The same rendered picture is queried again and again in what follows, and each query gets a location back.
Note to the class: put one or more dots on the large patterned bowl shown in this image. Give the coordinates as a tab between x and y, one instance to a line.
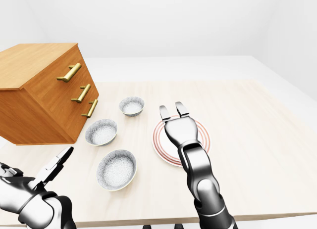
116	170

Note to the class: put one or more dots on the wooden cabinet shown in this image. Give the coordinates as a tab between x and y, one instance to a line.
29	65

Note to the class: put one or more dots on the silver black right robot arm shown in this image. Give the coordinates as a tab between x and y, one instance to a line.
198	169

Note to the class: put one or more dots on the small black rounded shape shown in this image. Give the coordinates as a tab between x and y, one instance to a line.
178	226
146	226

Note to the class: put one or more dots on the medium patterned bowl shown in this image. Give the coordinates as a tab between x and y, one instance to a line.
102	133

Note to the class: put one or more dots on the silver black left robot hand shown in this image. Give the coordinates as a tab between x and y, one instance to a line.
22	196

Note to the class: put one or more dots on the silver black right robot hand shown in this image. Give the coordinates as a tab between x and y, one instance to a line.
182	131

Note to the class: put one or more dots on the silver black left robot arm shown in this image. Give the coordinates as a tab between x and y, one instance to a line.
62	214

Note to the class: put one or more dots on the white plate with red rings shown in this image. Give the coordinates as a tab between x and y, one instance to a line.
161	145

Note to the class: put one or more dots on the narrow wooden drawer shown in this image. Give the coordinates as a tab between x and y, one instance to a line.
78	122

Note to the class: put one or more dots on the medium wooden drawer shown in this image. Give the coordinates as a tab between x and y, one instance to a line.
65	105

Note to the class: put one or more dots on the wide wooden drawer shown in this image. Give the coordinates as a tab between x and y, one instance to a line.
49	83

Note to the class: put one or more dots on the small patterned bowl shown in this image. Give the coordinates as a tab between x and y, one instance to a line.
131	107

